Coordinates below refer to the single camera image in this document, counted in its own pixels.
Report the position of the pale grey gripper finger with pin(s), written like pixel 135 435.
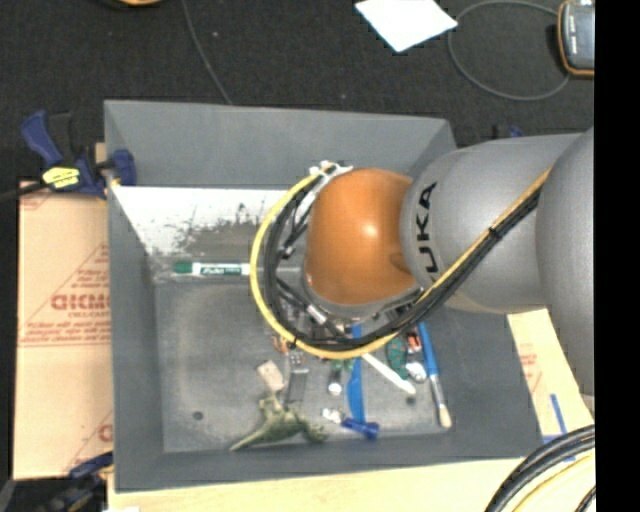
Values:
pixel 297 385

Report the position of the pale tan block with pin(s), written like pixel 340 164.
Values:
pixel 270 374

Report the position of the small white cap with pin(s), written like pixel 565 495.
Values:
pixel 335 388

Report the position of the small white clear piece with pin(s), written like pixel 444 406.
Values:
pixel 331 414

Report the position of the green toy dinosaur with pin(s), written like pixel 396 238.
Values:
pixel 280 426

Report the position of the blue plastic toothbrush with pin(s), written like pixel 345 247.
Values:
pixel 356 395

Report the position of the grey metal bin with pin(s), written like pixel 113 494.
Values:
pixel 210 350

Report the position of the green patterned toy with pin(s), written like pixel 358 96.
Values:
pixel 397 355

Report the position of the white plastic stick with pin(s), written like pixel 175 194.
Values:
pixel 392 376

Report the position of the small orange piece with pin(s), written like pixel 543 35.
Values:
pixel 413 341

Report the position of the green and white marker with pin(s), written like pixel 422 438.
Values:
pixel 212 269

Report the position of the small white rounded piece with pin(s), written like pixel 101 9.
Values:
pixel 416 371

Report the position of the brown cardboard board, red print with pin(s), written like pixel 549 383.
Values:
pixel 60 350

